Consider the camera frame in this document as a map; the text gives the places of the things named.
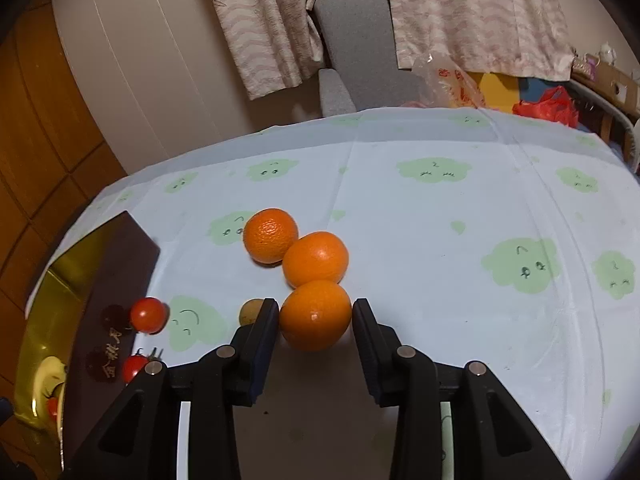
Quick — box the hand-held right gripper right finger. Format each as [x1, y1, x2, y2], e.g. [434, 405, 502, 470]
[352, 298, 571, 480]

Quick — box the orange mandarin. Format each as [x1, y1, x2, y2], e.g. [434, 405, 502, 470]
[243, 208, 299, 265]
[282, 231, 349, 288]
[278, 280, 353, 352]

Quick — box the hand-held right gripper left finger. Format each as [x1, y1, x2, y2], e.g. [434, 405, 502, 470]
[75, 298, 280, 480]

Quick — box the small tan round fruit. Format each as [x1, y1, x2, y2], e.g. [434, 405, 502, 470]
[238, 298, 264, 326]

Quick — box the clear orange printed plastic bag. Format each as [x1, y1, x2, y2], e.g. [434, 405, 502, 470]
[412, 52, 486, 110]

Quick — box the red plastic bag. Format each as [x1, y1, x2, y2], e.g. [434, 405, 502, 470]
[512, 86, 580, 128]

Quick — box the cardboard box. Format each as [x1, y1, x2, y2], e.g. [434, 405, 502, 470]
[570, 57, 640, 107]

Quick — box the white tablecloth with green print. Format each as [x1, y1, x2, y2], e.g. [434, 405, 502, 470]
[25, 107, 640, 480]

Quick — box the gold square tin box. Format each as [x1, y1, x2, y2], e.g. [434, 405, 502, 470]
[14, 210, 161, 473]

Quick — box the grey chair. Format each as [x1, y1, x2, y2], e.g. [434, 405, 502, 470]
[312, 0, 432, 117]

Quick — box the patterned pink curtain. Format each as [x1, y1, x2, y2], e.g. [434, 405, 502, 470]
[195, 0, 386, 101]

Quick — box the yellow box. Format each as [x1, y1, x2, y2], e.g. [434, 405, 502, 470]
[477, 72, 521, 111]

